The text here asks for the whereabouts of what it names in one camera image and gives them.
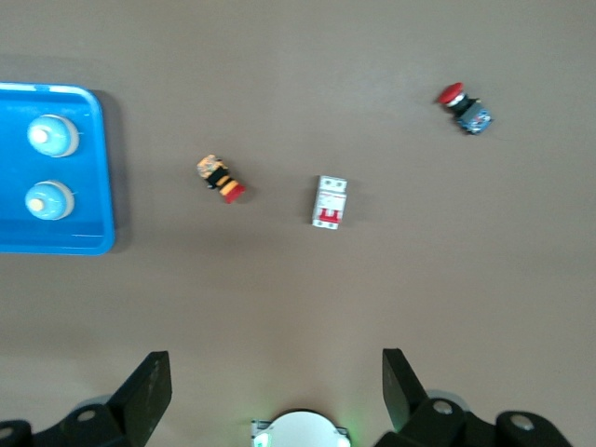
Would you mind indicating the white circuit breaker red switch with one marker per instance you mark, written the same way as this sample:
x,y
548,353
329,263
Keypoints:
x,y
329,201

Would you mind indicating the blue bell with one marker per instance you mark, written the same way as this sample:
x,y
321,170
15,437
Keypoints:
x,y
49,200
52,135

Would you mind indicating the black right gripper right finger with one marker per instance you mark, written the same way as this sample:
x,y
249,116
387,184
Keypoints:
x,y
410,410

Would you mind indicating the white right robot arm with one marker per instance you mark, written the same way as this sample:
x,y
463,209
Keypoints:
x,y
300,430

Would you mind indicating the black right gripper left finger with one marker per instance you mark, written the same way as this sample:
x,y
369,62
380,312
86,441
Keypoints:
x,y
135,405

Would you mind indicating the blue plastic tray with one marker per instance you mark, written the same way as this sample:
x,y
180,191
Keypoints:
x,y
93,186

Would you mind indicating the brown table mat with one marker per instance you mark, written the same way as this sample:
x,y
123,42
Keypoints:
x,y
298,288

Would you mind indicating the red yellow emergency stop switch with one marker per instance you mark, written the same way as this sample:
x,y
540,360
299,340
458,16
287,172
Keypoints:
x,y
219,178

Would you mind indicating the red push button blue base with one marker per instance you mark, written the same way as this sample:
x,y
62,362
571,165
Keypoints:
x,y
468,109

